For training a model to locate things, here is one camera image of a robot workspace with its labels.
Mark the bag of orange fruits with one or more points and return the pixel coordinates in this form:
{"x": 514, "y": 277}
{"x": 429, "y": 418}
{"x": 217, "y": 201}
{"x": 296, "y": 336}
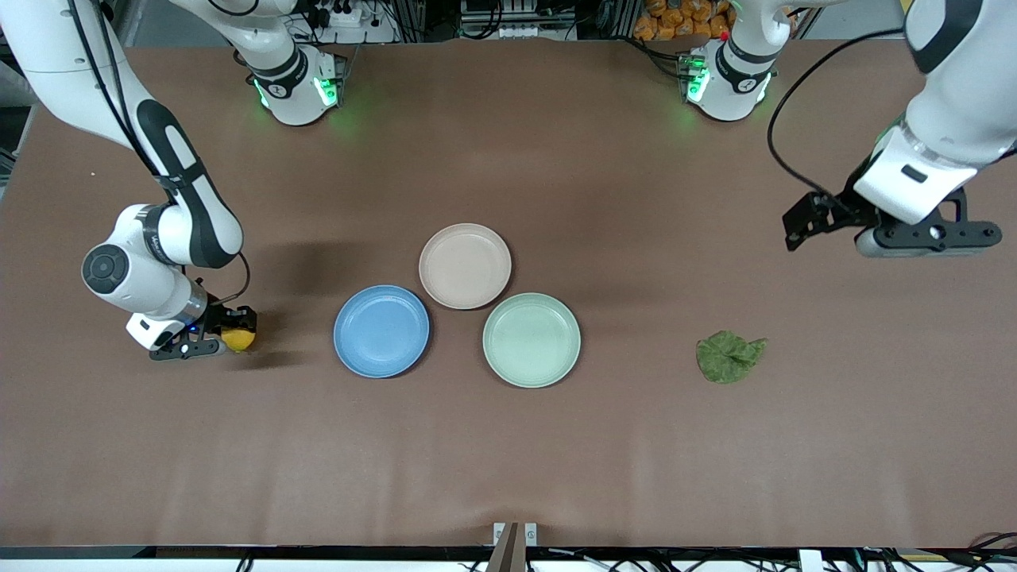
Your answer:
{"x": 667, "y": 20}

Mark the white power strip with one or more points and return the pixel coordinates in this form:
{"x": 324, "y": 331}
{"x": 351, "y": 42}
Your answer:
{"x": 346, "y": 17}

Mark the brown table cover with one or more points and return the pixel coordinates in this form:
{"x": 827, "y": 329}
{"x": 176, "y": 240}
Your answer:
{"x": 715, "y": 477}

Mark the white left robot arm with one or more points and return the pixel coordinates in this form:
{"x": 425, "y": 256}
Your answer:
{"x": 735, "y": 79}

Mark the blue plate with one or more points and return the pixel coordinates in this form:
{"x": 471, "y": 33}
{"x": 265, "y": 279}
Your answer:
{"x": 381, "y": 334}

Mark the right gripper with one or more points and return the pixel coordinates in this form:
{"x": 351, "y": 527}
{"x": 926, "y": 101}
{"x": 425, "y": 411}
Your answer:
{"x": 215, "y": 317}

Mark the beige plate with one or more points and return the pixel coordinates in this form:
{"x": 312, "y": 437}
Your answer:
{"x": 465, "y": 266}

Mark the yellow lemon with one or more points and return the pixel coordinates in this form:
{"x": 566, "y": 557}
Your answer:
{"x": 238, "y": 342}

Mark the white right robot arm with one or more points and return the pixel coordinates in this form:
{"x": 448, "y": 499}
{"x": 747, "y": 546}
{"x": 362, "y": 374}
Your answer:
{"x": 56, "y": 48}

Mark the white control equipment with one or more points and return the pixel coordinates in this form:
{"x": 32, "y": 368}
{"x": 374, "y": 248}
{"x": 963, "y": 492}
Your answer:
{"x": 516, "y": 32}

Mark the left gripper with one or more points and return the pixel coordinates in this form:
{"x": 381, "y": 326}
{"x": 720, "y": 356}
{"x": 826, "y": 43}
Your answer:
{"x": 836, "y": 212}

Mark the green lettuce leaf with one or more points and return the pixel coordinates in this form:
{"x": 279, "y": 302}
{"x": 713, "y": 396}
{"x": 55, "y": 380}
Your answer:
{"x": 723, "y": 357}

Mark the light green plate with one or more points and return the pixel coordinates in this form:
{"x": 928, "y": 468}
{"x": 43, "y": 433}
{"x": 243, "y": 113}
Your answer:
{"x": 532, "y": 342}

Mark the silver table edge bracket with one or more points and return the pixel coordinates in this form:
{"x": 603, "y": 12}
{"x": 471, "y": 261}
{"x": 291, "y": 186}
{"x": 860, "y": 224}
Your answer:
{"x": 498, "y": 534}

